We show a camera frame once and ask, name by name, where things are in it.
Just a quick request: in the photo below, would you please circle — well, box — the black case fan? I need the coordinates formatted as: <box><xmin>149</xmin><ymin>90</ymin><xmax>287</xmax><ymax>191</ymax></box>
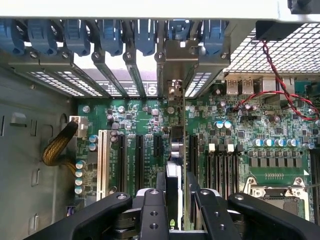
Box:
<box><xmin>254</xmin><ymin>20</ymin><xmax>301</xmax><ymax>42</ymax></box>

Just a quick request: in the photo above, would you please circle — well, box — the black printed label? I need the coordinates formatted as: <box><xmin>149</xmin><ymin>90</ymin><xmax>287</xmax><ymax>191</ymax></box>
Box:
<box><xmin>96</xmin><ymin>79</ymin><xmax>159</xmax><ymax>97</ymax></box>

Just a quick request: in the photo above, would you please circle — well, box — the grey metal PC case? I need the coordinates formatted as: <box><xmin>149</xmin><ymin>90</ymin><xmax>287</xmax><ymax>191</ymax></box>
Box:
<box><xmin>0</xmin><ymin>0</ymin><xmax>320</xmax><ymax>240</ymax></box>

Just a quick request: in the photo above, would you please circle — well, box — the white PCI expansion slot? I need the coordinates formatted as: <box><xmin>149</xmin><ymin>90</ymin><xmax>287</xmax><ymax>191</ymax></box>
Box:
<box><xmin>96</xmin><ymin>128</ymin><xmax>108</xmax><ymax>201</ymax></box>

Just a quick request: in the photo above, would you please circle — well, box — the white power connector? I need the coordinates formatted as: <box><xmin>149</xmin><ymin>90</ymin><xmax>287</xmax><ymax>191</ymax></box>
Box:
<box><xmin>69</xmin><ymin>114</ymin><xmax>89</xmax><ymax>140</ymax></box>

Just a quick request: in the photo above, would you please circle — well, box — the blue slot retention clip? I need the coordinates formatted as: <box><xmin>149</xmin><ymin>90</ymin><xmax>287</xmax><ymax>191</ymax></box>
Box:
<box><xmin>167</xmin><ymin>19</ymin><xmax>199</xmax><ymax>43</ymax></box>
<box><xmin>63</xmin><ymin>19</ymin><xmax>91</xmax><ymax>57</ymax></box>
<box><xmin>26</xmin><ymin>19</ymin><xmax>59</xmax><ymax>56</ymax></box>
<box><xmin>201</xmin><ymin>19</ymin><xmax>228</xmax><ymax>57</ymax></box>
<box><xmin>0</xmin><ymin>19</ymin><xmax>26</xmax><ymax>55</ymax></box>
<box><xmin>134</xmin><ymin>19</ymin><xmax>158</xmax><ymax>57</ymax></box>
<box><xmin>98</xmin><ymin>19</ymin><xmax>125</xmax><ymax>57</ymax></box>

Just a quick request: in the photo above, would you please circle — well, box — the green motherboard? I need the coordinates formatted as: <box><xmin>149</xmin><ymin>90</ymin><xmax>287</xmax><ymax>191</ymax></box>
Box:
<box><xmin>74</xmin><ymin>79</ymin><xmax>320</xmax><ymax>226</ymax></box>

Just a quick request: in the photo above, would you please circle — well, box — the metal CPU socket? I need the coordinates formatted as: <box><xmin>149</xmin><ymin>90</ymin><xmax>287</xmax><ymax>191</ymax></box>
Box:
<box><xmin>245</xmin><ymin>175</ymin><xmax>311</xmax><ymax>221</ymax></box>

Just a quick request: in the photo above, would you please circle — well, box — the short black expansion slot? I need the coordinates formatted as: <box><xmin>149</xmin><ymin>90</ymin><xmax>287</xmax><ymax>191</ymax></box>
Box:
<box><xmin>153</xmin><ymin>134</ymin><xmax>163</xmax><ymax>158</ymax></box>

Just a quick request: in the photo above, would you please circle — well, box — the yellow black braided cable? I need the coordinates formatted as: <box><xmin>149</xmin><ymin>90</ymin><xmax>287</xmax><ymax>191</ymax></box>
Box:
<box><xmin>41</xmin><ymin>120</ymin><xmax>80</xmax><ymax>176</ymax></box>

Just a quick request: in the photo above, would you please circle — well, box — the perforated metal slot cover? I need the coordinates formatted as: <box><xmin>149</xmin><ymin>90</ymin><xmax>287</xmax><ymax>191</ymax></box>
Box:
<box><xmin>184</xmin><ymin>71</ymin><xmax>214</xmax><ymax>99</ymax></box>
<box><xmin>53</xmin><ymin>70</ymin><xmax>104</xmax><ymax>98</ymax></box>
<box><xmin>24</xmin><ymin>70</ymin><xmax>85</xmax><ymax>98</ymax></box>

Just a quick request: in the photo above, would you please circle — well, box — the metal rear port block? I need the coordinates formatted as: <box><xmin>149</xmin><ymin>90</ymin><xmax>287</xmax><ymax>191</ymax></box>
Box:
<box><xmin>258</xmin><ymin>75</ymin><xmax>296</xmax><ymax>98</ymax></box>

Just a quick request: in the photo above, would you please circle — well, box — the long black expansion slot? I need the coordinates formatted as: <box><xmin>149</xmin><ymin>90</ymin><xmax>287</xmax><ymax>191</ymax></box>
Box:
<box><xmin>135</xmin><ymin>134</ymin><xmax>145</xmax><ymax>191</ymax></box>
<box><xmin>116</xmin><ymin>134</ymin><xmax>126</xmax><ymax>194</ymax></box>
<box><xmin>189</xmin><ymin>134</ymin><xmax>199</xmax><ymax>176</ymax></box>

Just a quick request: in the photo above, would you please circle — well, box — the red black twisted wire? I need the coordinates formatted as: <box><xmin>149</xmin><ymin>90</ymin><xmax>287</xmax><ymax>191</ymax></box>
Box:
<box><xmin>231</xmin><ymin>40</ymin><xmax>316</xmax><ymax>121</ymax></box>

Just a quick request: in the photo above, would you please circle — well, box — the metal USB port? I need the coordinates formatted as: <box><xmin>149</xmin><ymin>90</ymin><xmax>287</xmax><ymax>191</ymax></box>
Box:
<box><xmin>225</xmin><ymin>78</ymin><xmax>240</xmax><ymax>95</ymax></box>
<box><xmin>241</xmin><ymin>78</ymin><xmax>255</xmax><ymax>95</ymax></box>

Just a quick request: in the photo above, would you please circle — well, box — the black RAM slot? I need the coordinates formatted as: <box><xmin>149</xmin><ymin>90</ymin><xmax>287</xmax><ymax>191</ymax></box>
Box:
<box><xmin>223</xmin><ymin>138</ymin><xmax>235</xmax><ymax>197</ymax></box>
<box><xmin>232</xmin><ymin>143</ymin><xmax>244</xmax><ymax>195</ymax></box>
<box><xmin>205</xmin><ymin>143</ymin><xmax>216</xmax><ymax>198</ymax></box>
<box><xmin>214</xmin><ymin>143</ymin><xmax>223</xmax><ymax>197</ymax></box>

